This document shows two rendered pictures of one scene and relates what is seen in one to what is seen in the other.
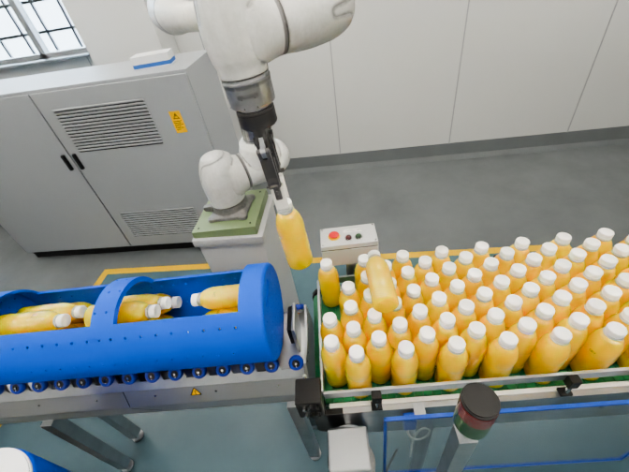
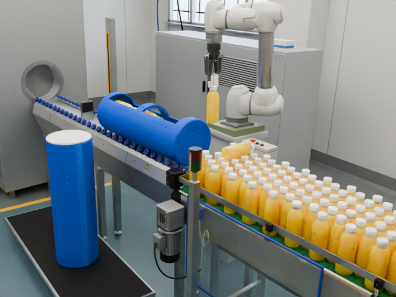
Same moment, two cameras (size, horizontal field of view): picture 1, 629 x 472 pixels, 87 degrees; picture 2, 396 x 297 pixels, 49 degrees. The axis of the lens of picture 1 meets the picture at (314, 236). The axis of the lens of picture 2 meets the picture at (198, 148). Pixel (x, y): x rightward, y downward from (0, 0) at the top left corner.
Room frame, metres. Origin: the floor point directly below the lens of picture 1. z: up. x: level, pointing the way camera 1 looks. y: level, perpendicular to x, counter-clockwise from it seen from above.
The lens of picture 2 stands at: (-1.12, -1.48, 1.91)
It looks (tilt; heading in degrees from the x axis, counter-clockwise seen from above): 20 degrees down; 43
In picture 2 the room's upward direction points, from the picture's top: 2 degrees clockwise
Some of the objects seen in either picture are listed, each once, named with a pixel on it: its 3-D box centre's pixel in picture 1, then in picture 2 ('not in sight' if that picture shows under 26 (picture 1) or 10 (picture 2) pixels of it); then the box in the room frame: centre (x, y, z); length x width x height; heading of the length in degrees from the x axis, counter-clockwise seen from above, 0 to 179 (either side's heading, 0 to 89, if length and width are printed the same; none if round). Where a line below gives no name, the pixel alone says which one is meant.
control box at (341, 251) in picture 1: (348, 244); (258, 151); (0.88, -0.12, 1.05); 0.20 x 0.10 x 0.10; 84
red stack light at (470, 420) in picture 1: (477, 406); (195, 154); (0.22, -0.23, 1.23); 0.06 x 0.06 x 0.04
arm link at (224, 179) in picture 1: (221, 176); (238, 101); (1.27, 0.34, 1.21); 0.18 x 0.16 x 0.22; 113
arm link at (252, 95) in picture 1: (249, 91); (213, 37); (0.66, 0.07, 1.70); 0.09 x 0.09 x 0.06
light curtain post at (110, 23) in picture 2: not in sight; (114, 118); (1.09, 1.57, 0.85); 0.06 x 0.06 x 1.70; 84
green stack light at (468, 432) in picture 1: (473, 416); (195, 164); (0.22, -0.23, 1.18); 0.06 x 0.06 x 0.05
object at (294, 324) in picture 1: (294, 328); not in sight; (0.61, 0.11, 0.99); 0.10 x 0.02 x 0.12; 174
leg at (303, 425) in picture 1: (305, 431); (179, 260); (0.55, 0.19, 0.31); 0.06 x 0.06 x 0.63; 84
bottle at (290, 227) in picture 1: (293, 236); (213, 105); (0.66, 0.05, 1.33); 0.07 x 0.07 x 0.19
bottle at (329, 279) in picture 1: (329, 284); not in sight; (0.76, -0.02, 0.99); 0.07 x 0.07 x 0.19
